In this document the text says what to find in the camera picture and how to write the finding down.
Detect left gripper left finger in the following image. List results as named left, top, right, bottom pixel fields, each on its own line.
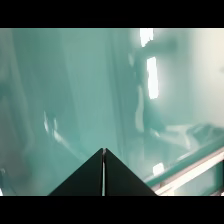
left=48, top=147, right=104, bottom=197

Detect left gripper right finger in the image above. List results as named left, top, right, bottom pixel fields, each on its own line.
left=104, top=148, right=158, bottom=197

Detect silver frame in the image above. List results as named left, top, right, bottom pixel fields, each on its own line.
left=145, top=145, right=224, bottom=197

